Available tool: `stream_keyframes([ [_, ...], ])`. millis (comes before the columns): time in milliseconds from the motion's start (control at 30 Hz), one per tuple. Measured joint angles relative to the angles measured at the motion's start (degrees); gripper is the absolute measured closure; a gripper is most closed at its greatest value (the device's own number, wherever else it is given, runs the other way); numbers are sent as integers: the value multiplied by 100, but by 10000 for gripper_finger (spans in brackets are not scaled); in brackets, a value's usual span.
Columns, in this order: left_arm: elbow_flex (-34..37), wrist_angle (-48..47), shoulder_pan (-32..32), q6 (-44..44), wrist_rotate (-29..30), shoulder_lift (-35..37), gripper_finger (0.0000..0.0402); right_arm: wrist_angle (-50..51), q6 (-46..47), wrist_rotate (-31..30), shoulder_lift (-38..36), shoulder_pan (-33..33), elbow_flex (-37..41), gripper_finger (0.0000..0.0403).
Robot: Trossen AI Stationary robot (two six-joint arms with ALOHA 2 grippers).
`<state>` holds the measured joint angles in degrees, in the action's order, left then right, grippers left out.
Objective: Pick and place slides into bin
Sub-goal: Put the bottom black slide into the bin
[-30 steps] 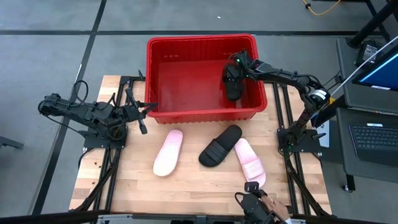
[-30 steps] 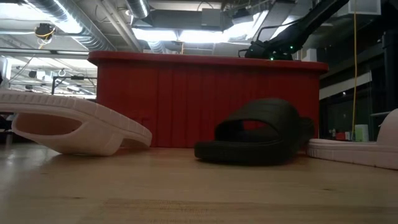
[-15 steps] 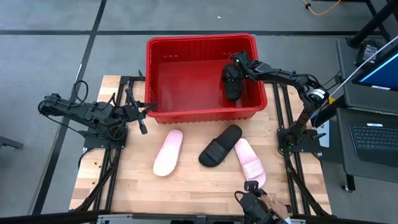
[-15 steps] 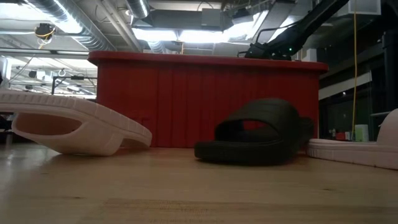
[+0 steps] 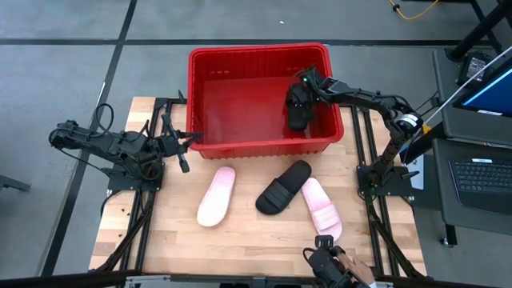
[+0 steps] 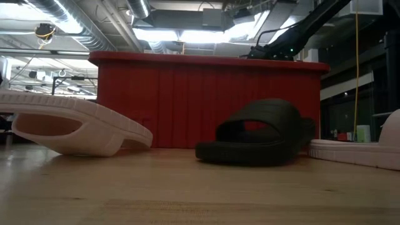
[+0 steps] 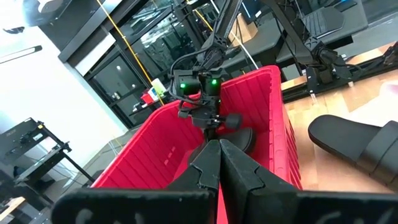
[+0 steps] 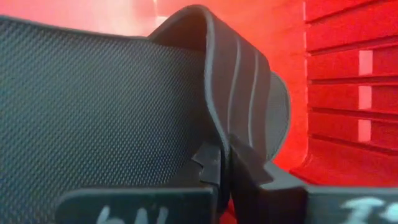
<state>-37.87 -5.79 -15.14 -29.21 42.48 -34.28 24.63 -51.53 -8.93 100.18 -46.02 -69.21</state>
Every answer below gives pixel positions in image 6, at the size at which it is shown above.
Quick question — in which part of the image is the black slide sandal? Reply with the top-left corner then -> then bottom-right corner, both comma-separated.
195,98 -> 316,166

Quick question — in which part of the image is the red plastic bin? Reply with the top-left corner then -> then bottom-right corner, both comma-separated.
88,51 -> 331,149

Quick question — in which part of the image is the black pole stand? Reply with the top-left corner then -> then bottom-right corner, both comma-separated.
49,76 -> 98,96

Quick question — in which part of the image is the pale green box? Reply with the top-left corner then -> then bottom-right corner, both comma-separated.
356,124 -> 372,143

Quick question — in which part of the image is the yellow cable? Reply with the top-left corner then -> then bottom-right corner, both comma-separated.
352,0 -> 361,141

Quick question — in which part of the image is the ceiling-mounted black camera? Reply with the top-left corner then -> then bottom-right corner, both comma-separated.
34,23 -> 57,41

